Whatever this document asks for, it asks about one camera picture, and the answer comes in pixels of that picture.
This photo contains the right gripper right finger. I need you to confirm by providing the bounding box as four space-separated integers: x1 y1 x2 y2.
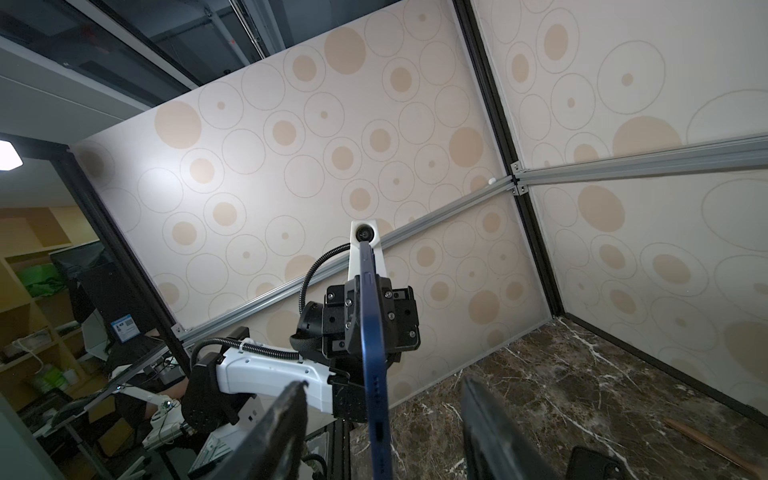
461 377 558 479

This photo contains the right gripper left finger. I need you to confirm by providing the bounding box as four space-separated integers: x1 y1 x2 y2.
209 381 308 480

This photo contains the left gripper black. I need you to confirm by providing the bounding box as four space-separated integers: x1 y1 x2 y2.
290 281 420 365

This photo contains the blue phone black screen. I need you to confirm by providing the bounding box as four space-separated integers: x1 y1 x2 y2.
359 271 392 479

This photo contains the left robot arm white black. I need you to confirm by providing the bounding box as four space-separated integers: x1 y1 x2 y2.
181 280 389 436

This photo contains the black phone case tilted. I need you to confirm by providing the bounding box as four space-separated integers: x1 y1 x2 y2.
565 446 626 480

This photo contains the brown wooden stick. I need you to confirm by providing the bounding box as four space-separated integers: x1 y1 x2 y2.
662 417 767 480

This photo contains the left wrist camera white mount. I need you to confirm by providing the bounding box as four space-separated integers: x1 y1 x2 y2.
347 220 388 282

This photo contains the diagonal aluminium rail left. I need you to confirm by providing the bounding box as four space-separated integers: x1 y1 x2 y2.
178 175 516 346

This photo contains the horizontal aluminium rail back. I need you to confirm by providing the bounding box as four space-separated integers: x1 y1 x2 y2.
513 135 767 189

